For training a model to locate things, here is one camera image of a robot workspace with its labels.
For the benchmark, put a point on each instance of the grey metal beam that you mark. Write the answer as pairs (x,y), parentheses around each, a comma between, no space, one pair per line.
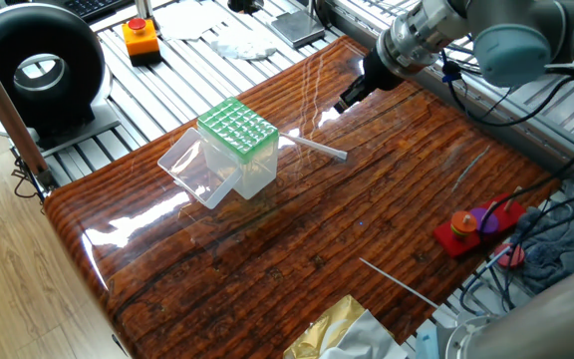
(541,144)

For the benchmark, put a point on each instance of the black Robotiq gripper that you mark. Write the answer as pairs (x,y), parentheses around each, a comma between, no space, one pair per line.
(381,75)

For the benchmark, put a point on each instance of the white crumpled cloth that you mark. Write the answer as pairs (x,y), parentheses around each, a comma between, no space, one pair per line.
(242,47)

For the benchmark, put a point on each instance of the black keyboard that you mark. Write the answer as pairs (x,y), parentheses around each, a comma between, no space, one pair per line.
(87,7)

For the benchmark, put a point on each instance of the gold tissue pack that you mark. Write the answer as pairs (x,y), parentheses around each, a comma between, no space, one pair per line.
(317,334)

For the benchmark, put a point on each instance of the clear plastic pipette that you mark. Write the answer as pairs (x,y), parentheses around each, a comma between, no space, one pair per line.
(317,147)

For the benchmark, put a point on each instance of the red wooden peg board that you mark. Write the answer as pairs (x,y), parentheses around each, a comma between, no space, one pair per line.
(446,244)

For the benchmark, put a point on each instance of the clear pipette box green rack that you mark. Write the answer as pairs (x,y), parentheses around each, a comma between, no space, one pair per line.
(239,127)

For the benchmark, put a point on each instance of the grey cloth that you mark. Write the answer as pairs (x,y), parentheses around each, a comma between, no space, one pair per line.
(551,249)

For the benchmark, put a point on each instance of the white paper sheet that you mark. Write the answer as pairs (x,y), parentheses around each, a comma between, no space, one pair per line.
(187,20)

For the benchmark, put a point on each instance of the grey metal plate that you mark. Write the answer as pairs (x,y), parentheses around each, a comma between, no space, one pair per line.
(297,27)

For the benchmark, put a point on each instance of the orange emergency stop button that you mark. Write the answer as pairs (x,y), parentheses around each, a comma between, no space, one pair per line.
(140,45)

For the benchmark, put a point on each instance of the silver vertical post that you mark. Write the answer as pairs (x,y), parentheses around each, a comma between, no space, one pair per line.
(145,12)

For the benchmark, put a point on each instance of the brown diagonal post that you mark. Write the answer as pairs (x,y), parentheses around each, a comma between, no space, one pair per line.
(3,109)

